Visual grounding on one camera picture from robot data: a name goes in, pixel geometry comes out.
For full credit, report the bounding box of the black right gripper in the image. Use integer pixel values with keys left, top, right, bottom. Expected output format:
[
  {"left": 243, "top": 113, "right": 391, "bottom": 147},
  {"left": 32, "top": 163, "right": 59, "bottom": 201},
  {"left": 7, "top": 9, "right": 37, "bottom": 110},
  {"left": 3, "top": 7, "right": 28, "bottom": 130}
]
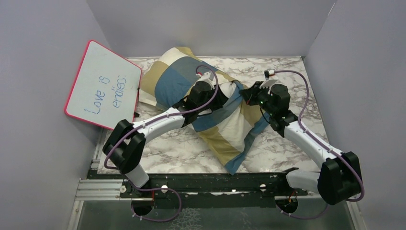
[{"left": 239, "top": 81, "right": 276, "bottom": 116}]

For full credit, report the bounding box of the blue beige checked pillowcase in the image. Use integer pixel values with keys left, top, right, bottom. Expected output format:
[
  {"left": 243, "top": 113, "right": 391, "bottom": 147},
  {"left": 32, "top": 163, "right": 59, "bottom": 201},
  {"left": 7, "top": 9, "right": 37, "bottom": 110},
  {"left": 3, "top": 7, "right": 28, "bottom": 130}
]
[{"left": 139, "top": 46, "right": 268, "bottom": 174}]

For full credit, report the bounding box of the white pillow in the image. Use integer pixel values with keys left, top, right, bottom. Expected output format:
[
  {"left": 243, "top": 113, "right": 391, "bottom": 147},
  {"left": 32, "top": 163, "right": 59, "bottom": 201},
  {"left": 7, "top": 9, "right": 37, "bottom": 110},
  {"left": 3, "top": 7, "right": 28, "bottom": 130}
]
[{"left": 220, "top": 80, "right": 244, "bottom": 99}]

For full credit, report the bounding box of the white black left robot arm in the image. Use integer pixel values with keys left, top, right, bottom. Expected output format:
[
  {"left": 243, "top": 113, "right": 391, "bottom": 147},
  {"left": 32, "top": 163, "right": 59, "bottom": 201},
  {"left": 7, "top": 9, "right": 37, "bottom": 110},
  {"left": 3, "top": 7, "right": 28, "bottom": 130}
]
[{"left": 102, "top": 81, "right": 228, "bottom": 197}]

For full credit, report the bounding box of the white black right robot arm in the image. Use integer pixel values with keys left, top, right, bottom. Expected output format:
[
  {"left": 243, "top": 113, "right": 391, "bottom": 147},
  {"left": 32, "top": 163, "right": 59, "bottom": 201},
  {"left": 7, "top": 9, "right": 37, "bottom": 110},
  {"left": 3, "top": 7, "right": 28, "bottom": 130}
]
[{"left": 239, "top": 81, "right": 364, "bottom": 205}]

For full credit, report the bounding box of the pink framed whiteboard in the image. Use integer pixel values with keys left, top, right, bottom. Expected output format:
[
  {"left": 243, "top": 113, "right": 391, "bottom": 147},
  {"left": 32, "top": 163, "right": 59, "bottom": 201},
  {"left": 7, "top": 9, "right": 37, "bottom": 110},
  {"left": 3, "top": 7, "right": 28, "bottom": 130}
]
[{"left": 64, "top": 40, "right": 142, "bottom": 129}]

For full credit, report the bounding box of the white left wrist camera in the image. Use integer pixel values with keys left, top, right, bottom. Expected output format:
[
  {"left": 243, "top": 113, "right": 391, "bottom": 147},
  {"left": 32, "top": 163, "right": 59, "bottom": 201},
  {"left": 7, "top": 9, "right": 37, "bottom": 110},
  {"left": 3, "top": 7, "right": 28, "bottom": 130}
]
[{"left": 196, "top": 72, "right": 216, "bottom": 89}]

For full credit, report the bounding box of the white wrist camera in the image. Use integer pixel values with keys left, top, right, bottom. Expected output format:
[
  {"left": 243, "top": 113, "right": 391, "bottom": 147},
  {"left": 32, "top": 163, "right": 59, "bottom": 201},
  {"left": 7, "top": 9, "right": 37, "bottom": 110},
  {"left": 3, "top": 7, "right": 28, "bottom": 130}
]
[
  {"left": 196, "top": 72, "right": 216, "bottom": 89},
  {"left": 259, "top": 69, "right": 278, "bottom": 89}
]

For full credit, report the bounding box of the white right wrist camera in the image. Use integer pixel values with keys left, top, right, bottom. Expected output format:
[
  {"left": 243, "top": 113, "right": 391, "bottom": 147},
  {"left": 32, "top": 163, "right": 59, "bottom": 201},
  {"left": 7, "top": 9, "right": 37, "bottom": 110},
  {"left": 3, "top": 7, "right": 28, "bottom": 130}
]
[{"left": 259, "top": 69, "right": 278, "bottom": 89}]

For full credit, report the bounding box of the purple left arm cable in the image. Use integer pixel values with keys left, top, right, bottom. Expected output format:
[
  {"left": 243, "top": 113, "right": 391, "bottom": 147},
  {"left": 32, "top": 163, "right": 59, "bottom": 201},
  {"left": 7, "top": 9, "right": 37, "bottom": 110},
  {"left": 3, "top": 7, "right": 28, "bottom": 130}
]
[{"left": 103, "top": 65, "right": 220, "bottom": 222}]

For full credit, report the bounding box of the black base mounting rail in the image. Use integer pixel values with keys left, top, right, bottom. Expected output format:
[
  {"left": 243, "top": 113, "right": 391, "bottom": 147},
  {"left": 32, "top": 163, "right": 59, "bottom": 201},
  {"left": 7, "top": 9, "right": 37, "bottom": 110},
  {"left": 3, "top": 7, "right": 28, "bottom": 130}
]
[{"left": 87, "top": 170, "right": 307, "bottom": 210}]

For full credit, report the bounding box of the aluminium frame rail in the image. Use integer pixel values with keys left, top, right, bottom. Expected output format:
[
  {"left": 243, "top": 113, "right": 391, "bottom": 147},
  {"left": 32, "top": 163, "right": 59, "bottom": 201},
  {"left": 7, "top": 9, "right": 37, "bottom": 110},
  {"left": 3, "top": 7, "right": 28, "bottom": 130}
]
[{"left": 68, "top": 128, "right": 365, "bottom": 230}]

